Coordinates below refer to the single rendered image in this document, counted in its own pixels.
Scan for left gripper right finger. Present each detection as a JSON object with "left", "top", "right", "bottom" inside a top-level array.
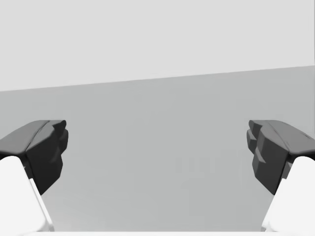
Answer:
[{"left": 246, "top": 119, "right": 315, "bottom": 233}]

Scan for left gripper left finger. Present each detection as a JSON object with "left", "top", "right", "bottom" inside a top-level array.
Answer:
[{"left": 0, "top": 119, "right": 69, "bottom": 233}]

